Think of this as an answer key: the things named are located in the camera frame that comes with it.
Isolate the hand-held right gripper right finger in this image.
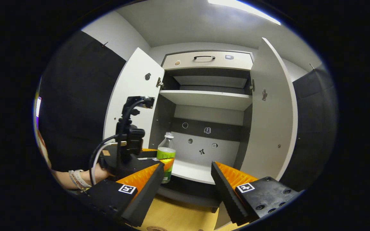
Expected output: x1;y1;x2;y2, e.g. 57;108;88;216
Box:
211;161;302;226

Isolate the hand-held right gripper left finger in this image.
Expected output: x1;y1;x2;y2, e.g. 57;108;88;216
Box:
82;163;165;227

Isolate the green label plastic bottle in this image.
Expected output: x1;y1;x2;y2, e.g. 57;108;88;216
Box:
157;132;176;184

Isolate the white cabinet door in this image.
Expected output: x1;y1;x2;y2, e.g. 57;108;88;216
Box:
103;47;165;167
240;38;298;182

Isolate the white and grey cabinet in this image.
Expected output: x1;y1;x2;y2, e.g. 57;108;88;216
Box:
149;50;255;213

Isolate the white cabinet drawer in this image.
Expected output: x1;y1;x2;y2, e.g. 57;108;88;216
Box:
162;51;254;71

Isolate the black backdrop cloth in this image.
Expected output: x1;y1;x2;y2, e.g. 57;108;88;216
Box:
280;64;338;192
39;30;127;172

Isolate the white wristband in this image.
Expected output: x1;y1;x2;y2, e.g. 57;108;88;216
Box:
69;169;91;190

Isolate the white cable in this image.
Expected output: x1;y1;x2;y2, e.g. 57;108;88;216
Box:
92;141;127;182

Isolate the black cable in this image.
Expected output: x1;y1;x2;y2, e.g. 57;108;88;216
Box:
89;134;119;186

